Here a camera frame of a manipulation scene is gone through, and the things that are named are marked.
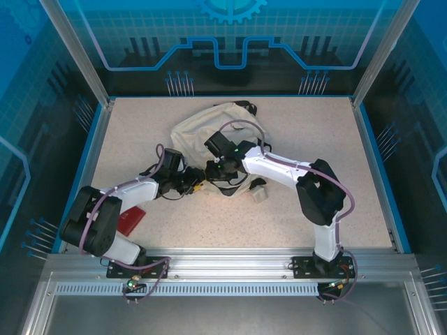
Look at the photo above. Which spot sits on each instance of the cream fabric backpack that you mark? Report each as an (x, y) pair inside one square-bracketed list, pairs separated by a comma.
[(188, 136)]

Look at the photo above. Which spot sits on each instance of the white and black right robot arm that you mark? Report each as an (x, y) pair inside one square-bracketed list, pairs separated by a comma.
[(319, 192)]

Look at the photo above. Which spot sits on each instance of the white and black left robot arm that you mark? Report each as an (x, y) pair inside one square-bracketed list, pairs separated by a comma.
[(94, 223)]

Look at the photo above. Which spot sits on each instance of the yellow power connector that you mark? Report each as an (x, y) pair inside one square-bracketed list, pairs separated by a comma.
[(134, 281), (338, 285)]

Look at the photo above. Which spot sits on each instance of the blue printed back panel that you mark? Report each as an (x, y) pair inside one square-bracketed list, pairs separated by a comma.
[(227, 35)]

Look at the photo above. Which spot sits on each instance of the blue printed panel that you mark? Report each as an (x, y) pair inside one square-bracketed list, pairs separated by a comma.
[(419, 104), (227, 35), (28, 104)]

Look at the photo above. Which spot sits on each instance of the blue printed left side panel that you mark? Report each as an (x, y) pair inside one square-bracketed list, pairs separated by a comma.
[(28, 104)]

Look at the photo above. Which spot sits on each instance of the blue printed right side panel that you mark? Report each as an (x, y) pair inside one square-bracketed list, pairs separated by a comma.
[(419, 104)]

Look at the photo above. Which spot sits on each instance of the aluminium front rail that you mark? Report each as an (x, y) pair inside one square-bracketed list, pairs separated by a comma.
[(227, 261)]

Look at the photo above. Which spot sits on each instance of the aluminium rail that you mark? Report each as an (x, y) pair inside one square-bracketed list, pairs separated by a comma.
[(89, 167), (227, 261), (375, 167)]

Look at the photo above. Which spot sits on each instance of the aluminium left side rail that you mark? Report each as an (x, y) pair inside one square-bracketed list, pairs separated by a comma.
[(89, 167)]

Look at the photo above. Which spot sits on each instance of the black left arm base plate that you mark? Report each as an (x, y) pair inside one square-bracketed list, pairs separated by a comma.
[(113, 272)]

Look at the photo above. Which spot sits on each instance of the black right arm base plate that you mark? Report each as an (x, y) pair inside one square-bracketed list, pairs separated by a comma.
[(300, 270)]

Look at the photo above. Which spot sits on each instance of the aluminium right side rail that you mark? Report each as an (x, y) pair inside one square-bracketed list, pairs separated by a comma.
[(375, 167)]

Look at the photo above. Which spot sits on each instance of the aluminium left frame post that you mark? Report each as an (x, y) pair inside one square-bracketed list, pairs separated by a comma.
[(75, 52)]

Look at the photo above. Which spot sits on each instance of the aluminium frame post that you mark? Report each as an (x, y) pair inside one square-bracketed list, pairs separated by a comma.
[(75, 52), (384, 52)]

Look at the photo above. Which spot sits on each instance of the aluminium right frame post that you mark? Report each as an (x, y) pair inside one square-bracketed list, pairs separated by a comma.
[(384, 52)]

